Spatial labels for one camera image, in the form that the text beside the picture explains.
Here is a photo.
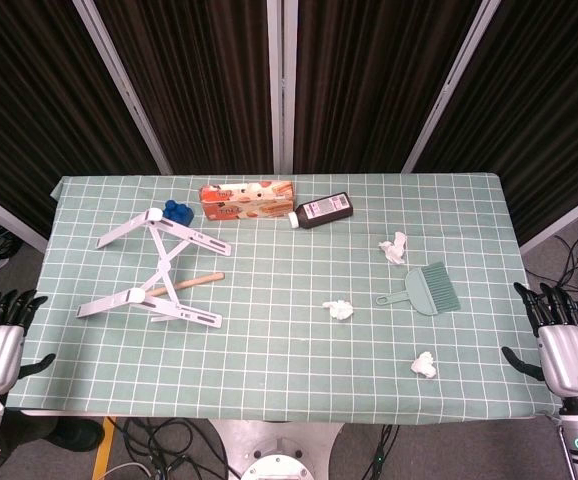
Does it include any white aluminium partition post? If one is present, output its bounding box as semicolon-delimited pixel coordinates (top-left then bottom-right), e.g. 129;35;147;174
401;0;502;175
517;182;578;257
0;179;49;254
72;0;174;175
282;0;299;175
267;0;284;175

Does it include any green white checked tablecloth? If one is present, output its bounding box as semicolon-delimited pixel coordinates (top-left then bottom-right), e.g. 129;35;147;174
6;172;565;426

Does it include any orange egg roll snack box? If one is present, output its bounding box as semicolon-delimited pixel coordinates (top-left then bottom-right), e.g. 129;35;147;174
198;180;298;221

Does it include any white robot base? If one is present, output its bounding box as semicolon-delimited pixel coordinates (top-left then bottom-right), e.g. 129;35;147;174
207;419;346;480

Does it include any tissue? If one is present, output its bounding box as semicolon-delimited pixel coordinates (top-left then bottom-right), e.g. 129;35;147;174
377;230;409;266
409;350;439;380
321;298;356;321

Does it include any black rounded floor object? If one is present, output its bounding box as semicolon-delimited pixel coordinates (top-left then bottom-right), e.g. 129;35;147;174
43;418;106;454

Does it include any brown bottle white cap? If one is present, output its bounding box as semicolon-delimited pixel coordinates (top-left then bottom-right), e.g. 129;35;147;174
287;192;355;231

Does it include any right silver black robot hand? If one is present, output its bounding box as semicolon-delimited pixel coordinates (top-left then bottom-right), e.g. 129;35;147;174
501;282;578;400

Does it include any blue plastic building block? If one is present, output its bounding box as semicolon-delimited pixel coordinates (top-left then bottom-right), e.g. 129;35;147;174
162;199;195;227

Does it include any white folding laptop stand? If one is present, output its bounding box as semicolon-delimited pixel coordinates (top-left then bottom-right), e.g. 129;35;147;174
75;207;234;330

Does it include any thin metal rod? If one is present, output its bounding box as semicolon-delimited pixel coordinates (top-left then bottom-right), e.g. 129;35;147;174
554;414;570;480

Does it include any wooden round stick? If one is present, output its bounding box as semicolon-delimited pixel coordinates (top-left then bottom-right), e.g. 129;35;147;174
146;272;226;299

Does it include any black ribbed partition panel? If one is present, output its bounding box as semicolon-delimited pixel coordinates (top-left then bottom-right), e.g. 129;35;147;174
413;0;578;246
293;0;485;175
91;0;275;175
0;0;163;239

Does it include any teal hand brush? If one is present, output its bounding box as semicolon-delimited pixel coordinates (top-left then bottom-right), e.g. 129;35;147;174
418;261;463;315

